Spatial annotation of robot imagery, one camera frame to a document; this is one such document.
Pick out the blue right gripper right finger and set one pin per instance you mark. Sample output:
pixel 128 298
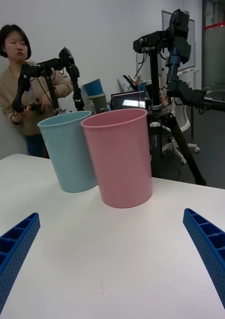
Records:
pixel 214 249

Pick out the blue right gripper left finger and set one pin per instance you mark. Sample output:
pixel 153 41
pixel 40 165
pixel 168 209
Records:
pixel 10 259

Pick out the pale blue plastic bin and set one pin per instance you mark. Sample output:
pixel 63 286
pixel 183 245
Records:
pixel 67 154

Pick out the black tripod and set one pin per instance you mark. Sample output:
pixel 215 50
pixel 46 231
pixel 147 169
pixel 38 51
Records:
pixel 154 139

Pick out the pink plastic bin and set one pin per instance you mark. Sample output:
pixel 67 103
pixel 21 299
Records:
pixel 122 162

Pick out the white office chair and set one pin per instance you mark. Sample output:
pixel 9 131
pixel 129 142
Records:
pixel 184 119

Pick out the black laptop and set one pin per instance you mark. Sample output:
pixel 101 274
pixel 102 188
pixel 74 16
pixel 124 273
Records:
pixel 117 101

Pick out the grey-green plastic bin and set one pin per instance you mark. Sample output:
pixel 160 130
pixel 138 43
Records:
pixel 98 102

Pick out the person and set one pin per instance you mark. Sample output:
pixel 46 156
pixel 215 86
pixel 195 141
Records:
pixel 15 49

